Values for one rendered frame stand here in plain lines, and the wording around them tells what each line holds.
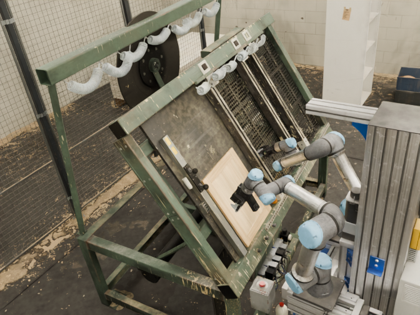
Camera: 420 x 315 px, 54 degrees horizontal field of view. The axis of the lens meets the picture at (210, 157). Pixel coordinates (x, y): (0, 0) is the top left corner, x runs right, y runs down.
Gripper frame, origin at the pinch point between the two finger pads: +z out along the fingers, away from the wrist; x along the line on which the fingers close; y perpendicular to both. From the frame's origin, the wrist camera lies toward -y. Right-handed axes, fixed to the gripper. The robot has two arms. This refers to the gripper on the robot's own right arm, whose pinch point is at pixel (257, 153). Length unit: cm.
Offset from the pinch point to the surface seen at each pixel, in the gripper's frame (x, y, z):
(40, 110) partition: -124, 29, 174
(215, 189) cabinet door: -8, 59, -2
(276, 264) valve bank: 59, 59, -11
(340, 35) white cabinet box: 0, -337, 42
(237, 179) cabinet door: 0.7, 34.1, -0.4
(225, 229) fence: 15, 73, -5
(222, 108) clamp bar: -45.7, 11.5, -4.1
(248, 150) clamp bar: -8.5, 11.3, -3.2
